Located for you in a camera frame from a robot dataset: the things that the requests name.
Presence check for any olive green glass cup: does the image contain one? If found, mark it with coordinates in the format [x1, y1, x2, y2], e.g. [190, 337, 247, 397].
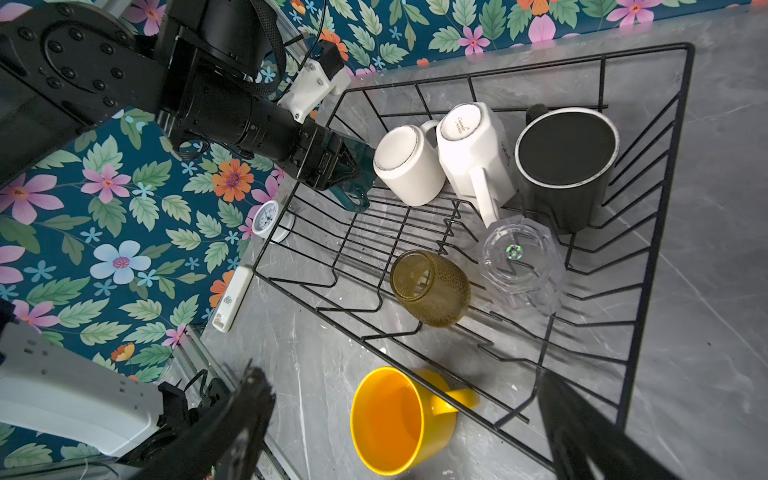
[390, 250, 471, 328]

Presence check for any red white mug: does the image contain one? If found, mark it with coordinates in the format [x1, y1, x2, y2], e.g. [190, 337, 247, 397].
[373, 120, 446, 207]

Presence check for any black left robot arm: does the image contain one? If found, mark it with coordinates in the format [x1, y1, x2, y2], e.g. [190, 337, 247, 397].
[1, 1, 373, 191]

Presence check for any white remote control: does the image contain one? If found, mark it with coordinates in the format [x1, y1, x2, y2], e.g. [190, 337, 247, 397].
[212, 265, 253, 333]

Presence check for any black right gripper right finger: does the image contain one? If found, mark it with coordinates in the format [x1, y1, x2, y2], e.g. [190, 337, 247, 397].
[538, 372, 677, 479]

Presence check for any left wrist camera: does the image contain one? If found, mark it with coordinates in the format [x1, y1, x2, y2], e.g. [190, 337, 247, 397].
[278, 40, 351, 124]

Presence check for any black wire dish rack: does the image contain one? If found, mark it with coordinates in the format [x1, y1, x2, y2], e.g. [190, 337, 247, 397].
[255, 42, 695, 475]

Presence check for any yellow mug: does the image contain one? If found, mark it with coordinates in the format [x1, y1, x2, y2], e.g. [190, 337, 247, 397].
[350, 367, 458, 476]

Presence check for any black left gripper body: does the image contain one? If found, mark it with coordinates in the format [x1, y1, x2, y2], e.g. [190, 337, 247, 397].
[293, 128, 363, 191]

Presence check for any black mug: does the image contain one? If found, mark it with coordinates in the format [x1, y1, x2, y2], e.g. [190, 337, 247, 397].
[514, 104, 620, 233]

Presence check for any white alarm clock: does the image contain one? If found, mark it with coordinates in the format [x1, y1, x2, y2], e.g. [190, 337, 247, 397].
[251, 200, 296, 243]

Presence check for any white green mug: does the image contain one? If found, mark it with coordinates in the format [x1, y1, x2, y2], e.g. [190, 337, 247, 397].
[330, 137, 377, 213]

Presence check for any white faceted mug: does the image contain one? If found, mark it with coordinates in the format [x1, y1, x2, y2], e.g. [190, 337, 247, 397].
[436, 102, 517, 226]

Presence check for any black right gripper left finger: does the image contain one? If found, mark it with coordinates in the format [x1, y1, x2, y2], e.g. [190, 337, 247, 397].
[133, 367, 276, 479]

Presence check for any clear glass cup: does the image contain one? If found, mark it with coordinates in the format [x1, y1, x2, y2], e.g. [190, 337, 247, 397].
[478, 215, 565, 317]

